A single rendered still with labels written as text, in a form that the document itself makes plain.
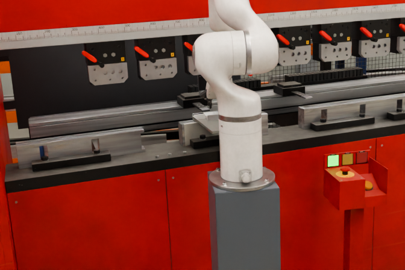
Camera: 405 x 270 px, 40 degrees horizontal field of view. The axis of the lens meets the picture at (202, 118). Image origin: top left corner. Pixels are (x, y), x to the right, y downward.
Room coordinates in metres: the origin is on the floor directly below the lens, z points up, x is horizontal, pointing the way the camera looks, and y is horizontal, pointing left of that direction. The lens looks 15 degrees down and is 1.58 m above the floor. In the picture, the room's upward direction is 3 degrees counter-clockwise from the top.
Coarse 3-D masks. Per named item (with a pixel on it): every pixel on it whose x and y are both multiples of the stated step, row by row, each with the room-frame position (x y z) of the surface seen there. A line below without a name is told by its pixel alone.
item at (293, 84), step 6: (276, 84) 2.72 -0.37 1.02; (282, 84) 2.65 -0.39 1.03; (288, 84) 2.64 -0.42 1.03; (294, 84) 2.64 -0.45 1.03; (300, 84) 2.65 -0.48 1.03; (276, 90) 2.68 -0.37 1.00; (282, 90) 2.61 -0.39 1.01; (288, 90) 2.62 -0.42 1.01; (294, 90) 2.63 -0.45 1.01; (300, 90) 2.64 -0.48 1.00; (300, 96) 2.53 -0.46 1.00; (306, 96) 2.50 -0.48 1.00
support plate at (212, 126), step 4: (192, 116) 2.26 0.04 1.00; (196, 116) 2.25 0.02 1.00; (200, 116) 2.24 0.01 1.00; (204, 116) 2.24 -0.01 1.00; (196, 120) 2.20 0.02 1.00; (200, 120) 2.19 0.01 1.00; (204, 120) 2.18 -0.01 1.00; (216, 120) 2.17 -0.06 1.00; (204, 124) 2.12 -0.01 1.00; (208, 124) 2.12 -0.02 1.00; (212, 124) 2.11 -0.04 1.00; (216, 124) 2.11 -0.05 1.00; (208, 128) 2.06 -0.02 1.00; (212, 128) 2.05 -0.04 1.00; (216, 128) 2.05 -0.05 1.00; (212, 132) 2.02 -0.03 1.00; (216, 132) 2.02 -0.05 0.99
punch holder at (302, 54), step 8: (272, 32) 2.41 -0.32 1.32; (280, 32) 2.36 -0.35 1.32; (288, 32) 2.37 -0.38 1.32; (296, 32) 2.38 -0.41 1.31; (304, 32) 2.40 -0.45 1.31; (288, 40) 2.37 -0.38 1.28; (296, 40) 2.38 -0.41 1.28; (304, 40) 2.39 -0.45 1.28; (280, 48) 2.36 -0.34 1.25; (288, 48) 2.37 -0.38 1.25; (296, 48) 2.38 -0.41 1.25; (304, 48) 2.39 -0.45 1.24; (280, 56) 2.36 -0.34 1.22; (288, 56) 2.37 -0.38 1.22; (296, 56) 2.38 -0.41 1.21; (304, 56) 2.39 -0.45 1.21; (280, 64) 2.37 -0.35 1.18; (288, 64) 2.37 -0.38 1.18; (296, 64) 2.38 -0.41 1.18
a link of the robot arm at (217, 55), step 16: (224, 32) 1.50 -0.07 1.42; (240, 32) 1.49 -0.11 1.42; (192, 48) 1.50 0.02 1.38; (208, 48) 1.45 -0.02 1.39; (224, 48) 1.45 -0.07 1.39; (240, 48) 1.45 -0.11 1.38; (208, 64) 1.45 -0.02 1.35; (224, 64) 1.45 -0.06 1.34; (240, 64) 1.46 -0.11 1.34; (208, 80) 1.46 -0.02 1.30; (224, 80) 1.46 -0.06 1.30; (224, 96) 1.46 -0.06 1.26; (240, 96) 1.45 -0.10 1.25; (256, 96) 1.48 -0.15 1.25; (224, 112) 1.47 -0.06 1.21; (240, 112) 1.45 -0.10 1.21; (256, 112) 1.47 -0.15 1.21
